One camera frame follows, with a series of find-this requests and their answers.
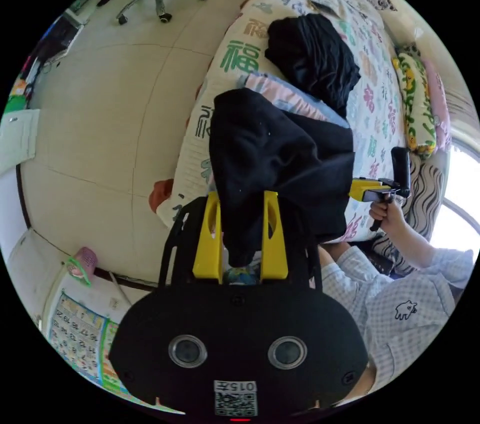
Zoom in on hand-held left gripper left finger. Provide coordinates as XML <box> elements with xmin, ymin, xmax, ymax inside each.
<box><xmin>192</xmin><ymin>191</ymin><xmax>225</xmax><ymax>281</ymax></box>

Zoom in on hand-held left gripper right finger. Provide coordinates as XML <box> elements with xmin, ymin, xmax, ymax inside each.
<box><xmin>260</xmin><ymin>190</ymin><xmax>289</xmax><ymax>281</ymax></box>

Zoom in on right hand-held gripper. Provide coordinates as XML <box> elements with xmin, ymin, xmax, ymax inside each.
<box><xmin>348</xmin><ymin>176</ymin><xmax>401</xmax><ymax>233</ymax></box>

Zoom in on black pants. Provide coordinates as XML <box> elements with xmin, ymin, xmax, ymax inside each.
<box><xmin>208</xmin><ymin>88</ymin><xmax>356</xmax><ymax>268</ymax></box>

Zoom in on person's right forearm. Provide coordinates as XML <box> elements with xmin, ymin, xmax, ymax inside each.
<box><xmin>383</xmin><ymin>216</ymin><xmax>438</xmax><ymax>270</ymax></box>

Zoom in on person's right hand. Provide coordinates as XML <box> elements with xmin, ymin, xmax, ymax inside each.
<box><xmin>368</xmin><ymin>198</ymin><xmax>409</xmax><ymax>234</ymax></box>

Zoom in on zebra striped cushion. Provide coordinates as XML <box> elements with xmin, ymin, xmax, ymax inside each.
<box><xmin>374</xmin><ymin>159</ymin><xmax>448</xmax><ymax>277</ymax></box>

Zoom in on bed with printed quilt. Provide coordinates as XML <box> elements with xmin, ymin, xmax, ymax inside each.
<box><xmin>155</xmin><ymin>0</ymin><xmax>451</xmax><ymax>245</ymax></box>

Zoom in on yellow and green printed pillow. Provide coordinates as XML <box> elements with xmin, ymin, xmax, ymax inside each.
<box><xmin>391</xmin><ymin>52</ymin><xmax>438</xmax><ymax>159</ymax></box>

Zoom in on window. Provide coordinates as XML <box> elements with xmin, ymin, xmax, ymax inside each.
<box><xmin>431</xmin><ymin>142</ymin><xmax>480</xmax><ymax>249</ymax></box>

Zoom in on pink and blue striped cloth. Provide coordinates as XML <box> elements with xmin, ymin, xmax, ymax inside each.
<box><xmin>239</xmin><ymin>70</ymin><xmax>350</xmax><ymax>129</ymax></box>

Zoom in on pink pillow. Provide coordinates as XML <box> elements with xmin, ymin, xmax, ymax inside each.
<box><xmin>422</xmin><ymin>59</ymin><xmax>452</xmax><ymax>152</ymax></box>

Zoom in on pink plastic basket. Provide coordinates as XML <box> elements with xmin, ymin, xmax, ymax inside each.
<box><xmin>64</xmin><ymin>246</ymin><xmax>99</xmax><ymax>287</ymax></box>

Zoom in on person's body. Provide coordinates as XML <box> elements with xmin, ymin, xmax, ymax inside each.
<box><xmin>317</xmin><ymin>243</ymin><xmax>476</xmax><ymax>407</ymax></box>

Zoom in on black garment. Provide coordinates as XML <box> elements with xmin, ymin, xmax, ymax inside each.
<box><xmin>263</xmin><ymin>12</ymin><xmax>362</xmax><ymax>118</ymax></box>

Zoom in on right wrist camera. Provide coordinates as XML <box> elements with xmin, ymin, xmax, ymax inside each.
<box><xmin>390</xmin><ymin>146</ymin><xmax>413</xmax><ymax>197</ymax></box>

